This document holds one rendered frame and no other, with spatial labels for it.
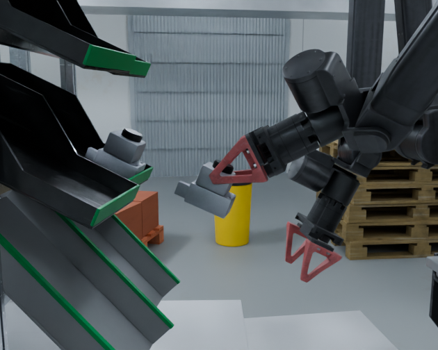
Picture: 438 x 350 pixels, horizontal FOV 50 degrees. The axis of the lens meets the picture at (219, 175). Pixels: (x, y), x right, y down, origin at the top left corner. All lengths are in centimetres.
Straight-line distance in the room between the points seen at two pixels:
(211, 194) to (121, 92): 701
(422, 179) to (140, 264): 348
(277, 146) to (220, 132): 707
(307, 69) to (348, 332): 59
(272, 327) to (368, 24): 60
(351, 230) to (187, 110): 430
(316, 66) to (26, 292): 42
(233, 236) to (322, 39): 476
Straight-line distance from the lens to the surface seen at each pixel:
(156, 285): 81
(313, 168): 86
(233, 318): 104
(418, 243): 422
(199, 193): 67
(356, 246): 400
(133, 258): 81
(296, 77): 59
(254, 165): 63
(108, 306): 67
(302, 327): 102
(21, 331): 106
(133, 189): 59
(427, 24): 53
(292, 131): 64
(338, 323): 105
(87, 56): 48
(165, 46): 763
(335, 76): 59
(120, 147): 69
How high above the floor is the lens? 132
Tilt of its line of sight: 10 degrees down
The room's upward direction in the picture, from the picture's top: straight up
